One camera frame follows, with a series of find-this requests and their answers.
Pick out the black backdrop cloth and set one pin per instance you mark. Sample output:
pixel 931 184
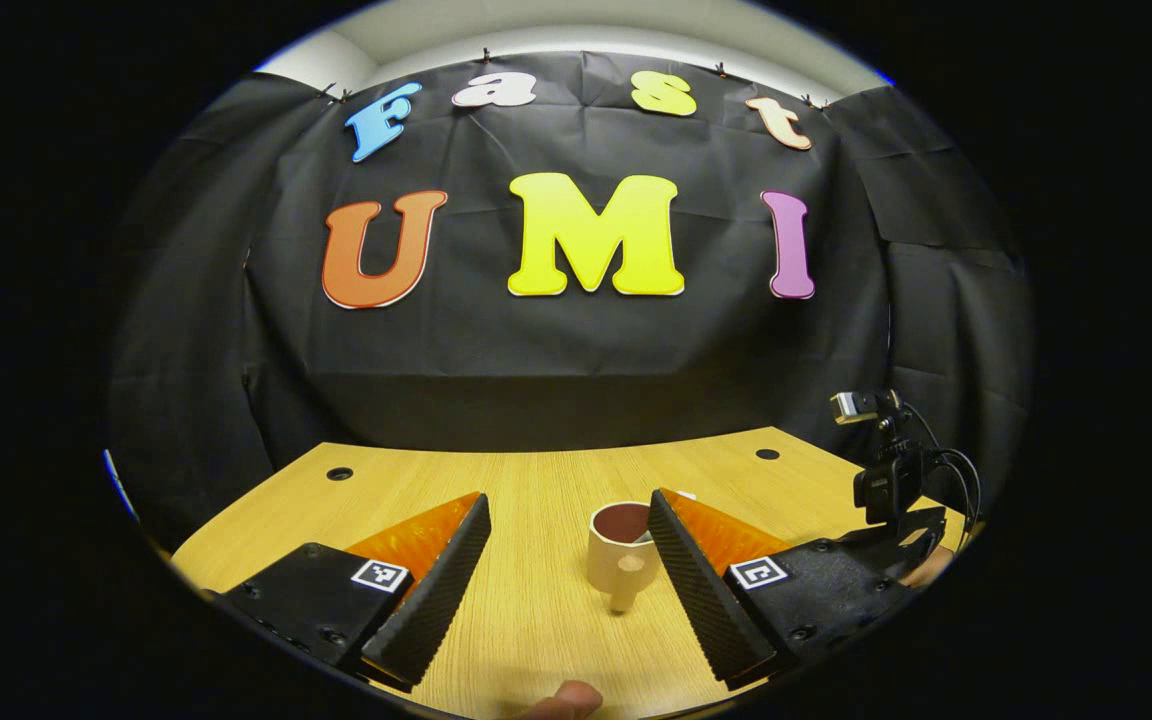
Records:
pixel 576 360

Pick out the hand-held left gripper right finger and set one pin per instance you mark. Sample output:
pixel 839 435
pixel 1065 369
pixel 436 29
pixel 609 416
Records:
pixel 701 590

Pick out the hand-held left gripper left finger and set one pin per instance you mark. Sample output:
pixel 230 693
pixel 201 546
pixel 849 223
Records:
pixel 436 590

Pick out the wooden desktop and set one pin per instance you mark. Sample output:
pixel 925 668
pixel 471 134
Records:
pixel 536 480

